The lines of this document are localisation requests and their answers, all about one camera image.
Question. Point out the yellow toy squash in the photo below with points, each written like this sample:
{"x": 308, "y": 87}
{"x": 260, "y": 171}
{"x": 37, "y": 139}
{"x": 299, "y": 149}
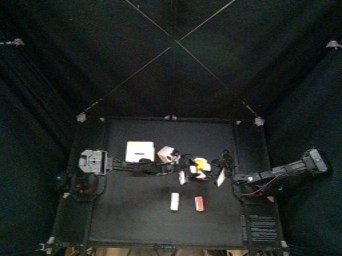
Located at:
{"x": 202, "y": 164}

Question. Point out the white square box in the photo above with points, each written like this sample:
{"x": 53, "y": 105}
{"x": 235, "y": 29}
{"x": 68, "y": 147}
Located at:
{"x": 140, "y": 151}

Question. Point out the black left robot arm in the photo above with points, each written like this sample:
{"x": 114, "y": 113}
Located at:
{"x": 134, "y": 165}

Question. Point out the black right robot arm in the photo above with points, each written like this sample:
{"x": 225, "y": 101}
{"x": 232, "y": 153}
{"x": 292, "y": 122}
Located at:
{"x": 285, "y": 169}

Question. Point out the white pink toy cube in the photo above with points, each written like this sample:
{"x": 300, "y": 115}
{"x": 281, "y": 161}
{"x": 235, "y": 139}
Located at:
{"x": 166, "y": 154}

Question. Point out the white rectangular block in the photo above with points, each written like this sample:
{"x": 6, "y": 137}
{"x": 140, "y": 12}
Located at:
{"x": 174, "y": 201}

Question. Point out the red rectangular block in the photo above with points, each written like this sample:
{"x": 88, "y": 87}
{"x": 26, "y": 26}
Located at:
{"x": 200, "y": 203}

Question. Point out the white printed label plate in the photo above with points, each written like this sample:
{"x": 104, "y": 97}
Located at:
{"x": 263, "y": 228}

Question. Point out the silver frame middle clamp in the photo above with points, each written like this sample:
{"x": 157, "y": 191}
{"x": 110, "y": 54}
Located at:
{"x": 170, "y": 117}

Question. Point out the silver frame corner clamp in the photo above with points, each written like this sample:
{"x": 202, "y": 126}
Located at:
{"x": 81, "y": 117}
{"x": 259, "y": 121}
{"x": 333, "y": 44}
{"x": 17, "y": 42}

